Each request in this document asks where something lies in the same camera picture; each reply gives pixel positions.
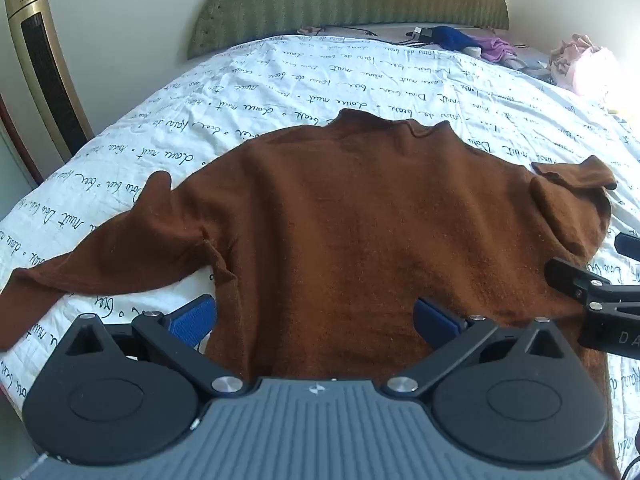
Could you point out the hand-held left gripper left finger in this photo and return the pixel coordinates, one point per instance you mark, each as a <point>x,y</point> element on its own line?
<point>192,321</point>

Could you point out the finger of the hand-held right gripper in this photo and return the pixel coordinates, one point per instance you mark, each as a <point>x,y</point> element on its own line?
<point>575,277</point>
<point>629,244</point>

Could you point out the blue cloth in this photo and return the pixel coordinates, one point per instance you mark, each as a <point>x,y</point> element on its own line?
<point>452,36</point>

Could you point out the purple cloth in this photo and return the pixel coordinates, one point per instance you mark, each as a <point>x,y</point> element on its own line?
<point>495,46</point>

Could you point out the brown knit sweater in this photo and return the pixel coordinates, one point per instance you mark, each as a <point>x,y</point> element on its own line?
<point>350,220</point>

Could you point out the black charger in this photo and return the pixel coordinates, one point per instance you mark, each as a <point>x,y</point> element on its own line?
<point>420,33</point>

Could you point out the white script-printed bedsheet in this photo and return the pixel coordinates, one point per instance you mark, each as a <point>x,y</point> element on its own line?
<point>280,80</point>

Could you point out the pink cloth pile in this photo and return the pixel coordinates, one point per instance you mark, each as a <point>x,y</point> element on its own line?
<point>585,62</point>

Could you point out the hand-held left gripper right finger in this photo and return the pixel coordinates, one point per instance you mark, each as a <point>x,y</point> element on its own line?
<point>434,322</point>

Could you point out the gold tower fan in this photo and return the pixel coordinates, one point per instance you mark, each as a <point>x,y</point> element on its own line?
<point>42,55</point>

